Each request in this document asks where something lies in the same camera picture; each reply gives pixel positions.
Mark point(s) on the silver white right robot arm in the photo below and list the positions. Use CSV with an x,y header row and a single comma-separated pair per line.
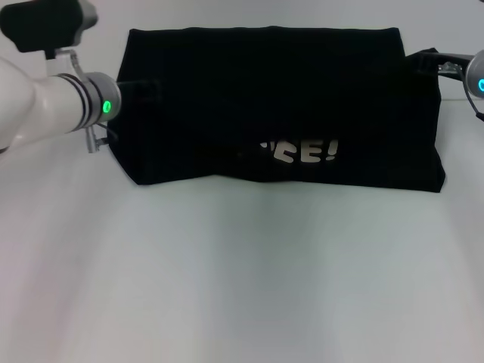
x,y
477,72

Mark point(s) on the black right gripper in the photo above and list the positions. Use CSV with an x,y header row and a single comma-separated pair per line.
x,y
452,62

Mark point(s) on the black shirt with white print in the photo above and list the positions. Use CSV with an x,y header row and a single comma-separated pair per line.
x,y
264,94

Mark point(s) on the silver black wrist camera box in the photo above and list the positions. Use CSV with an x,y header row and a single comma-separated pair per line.
x,y
45,26

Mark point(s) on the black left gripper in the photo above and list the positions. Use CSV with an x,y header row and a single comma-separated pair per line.
x,y
128,90

